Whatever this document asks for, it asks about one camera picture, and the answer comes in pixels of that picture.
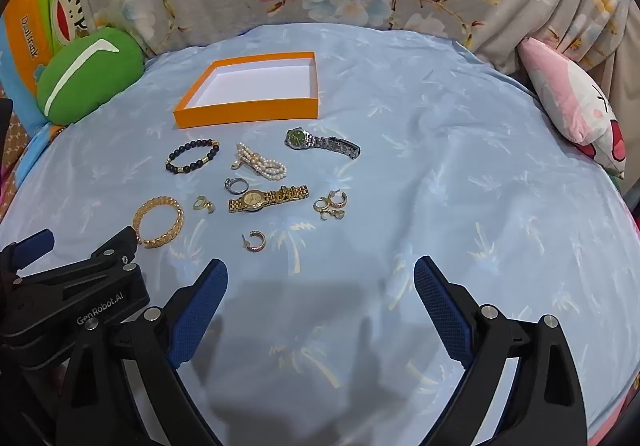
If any pink cartoon pillow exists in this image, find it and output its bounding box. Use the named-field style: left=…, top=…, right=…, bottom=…
left=517, top=36, right=629, bottom=180

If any gold hoop earring with post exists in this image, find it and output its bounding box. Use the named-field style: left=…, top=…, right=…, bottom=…
left=242, top=231, right=268, bottom=254

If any green round pillow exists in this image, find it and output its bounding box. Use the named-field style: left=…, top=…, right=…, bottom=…
left=37, top=27, right=146, bottom=127

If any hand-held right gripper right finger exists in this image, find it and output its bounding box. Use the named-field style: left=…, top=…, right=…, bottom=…
left=413, top=255, right=588, bottom=446

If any light blue bed sheet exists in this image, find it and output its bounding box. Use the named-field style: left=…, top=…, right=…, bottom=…
left=0, top=22, right=640, bottom=446

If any orange cardboard box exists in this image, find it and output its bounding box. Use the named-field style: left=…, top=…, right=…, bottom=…
left=173, top=51, right=319, bottom=130

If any gold chain bracelet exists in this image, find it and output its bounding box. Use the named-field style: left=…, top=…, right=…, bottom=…
left=132, top=196, right=185, bottom=249

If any silver watch green dial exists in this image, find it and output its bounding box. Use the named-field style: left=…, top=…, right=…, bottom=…
left=285, top=127, right=361, bottom=160

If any colourful monkey print cushion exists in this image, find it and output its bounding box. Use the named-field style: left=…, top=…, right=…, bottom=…
left=0, top=0, right=103, bottom=211

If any pearl bracelet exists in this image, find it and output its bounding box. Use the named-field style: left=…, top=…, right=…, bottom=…
left=231, top=142, right=288, bottom=181

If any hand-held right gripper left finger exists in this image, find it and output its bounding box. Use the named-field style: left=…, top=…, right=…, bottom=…
left=55, top=258, right=230, bottom=446

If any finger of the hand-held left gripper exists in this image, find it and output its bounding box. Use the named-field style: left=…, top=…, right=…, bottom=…
left=65, top=226, right=141, bottom=269
left=0, top=228, right=56, bottom=277

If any black bead bracelet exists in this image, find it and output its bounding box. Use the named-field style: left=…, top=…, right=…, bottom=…
left=165, top=139, right=221, bottom=175

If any gold watch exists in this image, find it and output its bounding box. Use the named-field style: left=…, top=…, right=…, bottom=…
left=228, top=184, right=310, bottom=214

